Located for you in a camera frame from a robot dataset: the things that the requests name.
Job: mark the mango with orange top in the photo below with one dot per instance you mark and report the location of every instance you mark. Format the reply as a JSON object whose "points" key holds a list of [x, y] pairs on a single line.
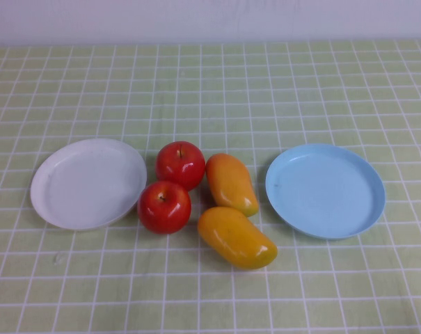
{"points": [[231, 184]]}

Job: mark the red apple with long stem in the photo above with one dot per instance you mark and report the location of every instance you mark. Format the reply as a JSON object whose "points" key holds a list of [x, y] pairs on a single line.
{"points": [[180, 170]]}

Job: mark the red apple with short stem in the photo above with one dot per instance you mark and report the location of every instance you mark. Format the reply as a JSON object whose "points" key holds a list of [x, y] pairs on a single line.
{"points": [[164, 212]]}

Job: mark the yellow mango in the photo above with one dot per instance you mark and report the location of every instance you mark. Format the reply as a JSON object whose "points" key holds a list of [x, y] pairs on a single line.
{"points": [[234, 240]]}

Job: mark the light blue round plate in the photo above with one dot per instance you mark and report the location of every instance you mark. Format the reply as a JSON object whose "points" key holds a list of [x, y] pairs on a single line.
{"points": [[325, 195]]}

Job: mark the white round plate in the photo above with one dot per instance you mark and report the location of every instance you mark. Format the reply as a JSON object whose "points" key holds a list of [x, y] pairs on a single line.
{"points": [[88, 188]]}

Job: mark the green checked tablecloth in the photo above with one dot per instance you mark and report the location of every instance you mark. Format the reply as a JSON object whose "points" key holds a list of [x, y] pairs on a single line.
{"points": [[210, 87]]}

